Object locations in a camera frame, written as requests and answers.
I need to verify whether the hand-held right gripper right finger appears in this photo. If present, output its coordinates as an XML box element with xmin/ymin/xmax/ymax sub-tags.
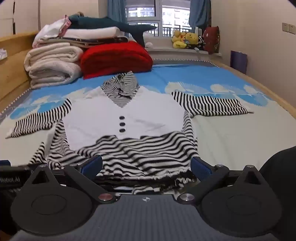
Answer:
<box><xmin>177</xmin><ymin>156</ymin><xmax>270</xmax><ymax>205</ymax></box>

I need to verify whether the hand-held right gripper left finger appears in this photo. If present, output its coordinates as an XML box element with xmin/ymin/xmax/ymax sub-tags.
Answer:
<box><xmin>22</xmin><ymin>155</ymin><xmax>117</xmax><ymax>202</ymax></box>

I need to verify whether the black white striped shirt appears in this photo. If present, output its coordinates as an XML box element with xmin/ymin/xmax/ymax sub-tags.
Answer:
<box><xmin>5</xmin><ymin>71</ymin><xmax>255</xmax><ymax>195</ymax></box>

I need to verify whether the blue printed bed sheet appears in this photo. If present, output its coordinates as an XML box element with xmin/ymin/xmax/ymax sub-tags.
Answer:
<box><xmin>0</xmin><ymin>59</ymin><xmax>296</xmax><ymax>176</ymax></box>

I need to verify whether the red folded blanket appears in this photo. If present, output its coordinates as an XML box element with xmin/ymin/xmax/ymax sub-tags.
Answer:
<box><xmin>80</xmin><ymin>41</ymin><xmax>153</xmax><ymax>80</ymax></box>

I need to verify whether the cream folded quilt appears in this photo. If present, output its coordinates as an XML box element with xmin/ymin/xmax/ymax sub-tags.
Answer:
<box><xmin>24</xmin><ymin>42</ymin><xmax>84</xmax><ymax>89</ymax></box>

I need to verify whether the purple bag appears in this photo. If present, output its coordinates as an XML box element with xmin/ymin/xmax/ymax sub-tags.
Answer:
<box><xmin>230</xmin><ymin>50</ymin><xmax>248</xmax><ymax>75</ymax></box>

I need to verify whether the white windowsill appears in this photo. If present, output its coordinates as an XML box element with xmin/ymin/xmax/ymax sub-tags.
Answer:
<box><xmin>146</xmin><ymin>45</ymin><xmax>222</xmax><ymax>58</ymax></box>

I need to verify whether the dark red cushion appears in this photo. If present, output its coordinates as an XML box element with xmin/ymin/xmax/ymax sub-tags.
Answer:
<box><xmin>202</xmin><ymin>26</ymin><xmax>220</xmax><ymax>55</ymax></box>

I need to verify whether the yellow round plush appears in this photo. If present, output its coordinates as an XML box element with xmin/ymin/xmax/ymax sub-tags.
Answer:
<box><xmin>185</xmin><ymin>32</ymin><xmax>199</xmax><ymax>46</ymax></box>

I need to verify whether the yellow duck plush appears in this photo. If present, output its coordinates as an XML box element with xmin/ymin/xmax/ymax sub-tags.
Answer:
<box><xmin>171</xmin><ymin>30</ymin><xmax>188</xmax><ymax>49</ymax></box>

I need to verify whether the white folded bedding stack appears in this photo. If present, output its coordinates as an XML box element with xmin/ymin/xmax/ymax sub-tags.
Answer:
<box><xmin>66</xmin><ymin>27</ymin><xmax>126</xmax><ymax>39</ymax></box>

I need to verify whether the pink white folded cloth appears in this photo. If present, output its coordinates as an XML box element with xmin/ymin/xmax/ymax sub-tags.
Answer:
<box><xmin>32</xmin><ymin>15</ymin><xmax>72</xmax><ymax>48</ymax></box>

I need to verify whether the dark teal shark plush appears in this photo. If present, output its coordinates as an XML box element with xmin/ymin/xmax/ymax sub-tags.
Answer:
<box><xmin>67</xmin><ymin>14</ymin><xmax>158</xmax><ymax>47</ymax></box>

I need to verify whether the white wardrobe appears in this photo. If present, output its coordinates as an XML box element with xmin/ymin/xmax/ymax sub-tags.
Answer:
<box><xmin>0</xmin><ymin>0</ymin><xmax>41</xmax><ymax>36</ymax></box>

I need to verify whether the blue curtain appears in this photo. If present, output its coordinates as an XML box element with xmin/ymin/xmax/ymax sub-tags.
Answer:
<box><xmin>107</xmin><ymin>0</ymin><xmax>126</xmax><ymax>24</ymax></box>
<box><xmin>188</xmin><ymin>0</ymin><xmax>212</xmax><ymax>33</ymax></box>

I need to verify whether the window with railing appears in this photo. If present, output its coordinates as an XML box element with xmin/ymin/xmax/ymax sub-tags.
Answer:
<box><xmin>125</xmin><ymin>0</ymin><xmax>192</xmax><ymax>37</ymax></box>

